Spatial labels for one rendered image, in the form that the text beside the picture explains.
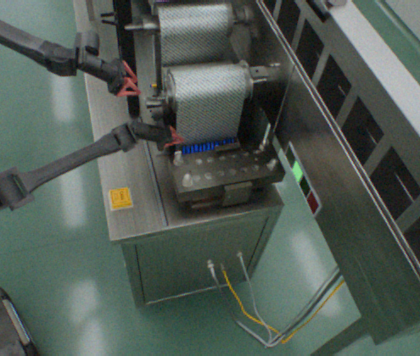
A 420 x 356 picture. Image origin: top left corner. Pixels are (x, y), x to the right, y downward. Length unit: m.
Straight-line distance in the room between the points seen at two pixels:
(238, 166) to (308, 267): 1.17
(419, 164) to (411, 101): 0.13
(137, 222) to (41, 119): 1.80
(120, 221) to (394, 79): 1.00
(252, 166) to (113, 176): 0.53
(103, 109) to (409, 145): 1.30
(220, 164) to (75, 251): 1.27
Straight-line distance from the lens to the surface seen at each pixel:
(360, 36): 1.04
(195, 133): 1.47
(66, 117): 3.11
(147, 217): 1.49
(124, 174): 1.60
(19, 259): 2.55
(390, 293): 1.05
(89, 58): 1.24
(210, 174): 1.44
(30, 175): 1.23
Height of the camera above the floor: 2.19
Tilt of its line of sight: 55 degrees down
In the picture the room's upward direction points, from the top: 8 degrees clockwise
